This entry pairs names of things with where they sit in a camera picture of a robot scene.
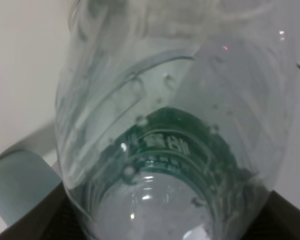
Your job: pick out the teal cylindrical cup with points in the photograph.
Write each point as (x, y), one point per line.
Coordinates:
(25, 180)

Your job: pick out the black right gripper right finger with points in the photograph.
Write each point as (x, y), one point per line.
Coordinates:
(280, 218)

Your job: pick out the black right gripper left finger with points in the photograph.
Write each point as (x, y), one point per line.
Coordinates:
(52, 218)

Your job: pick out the clear bottle green label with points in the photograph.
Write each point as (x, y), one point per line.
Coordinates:
(172, 117)

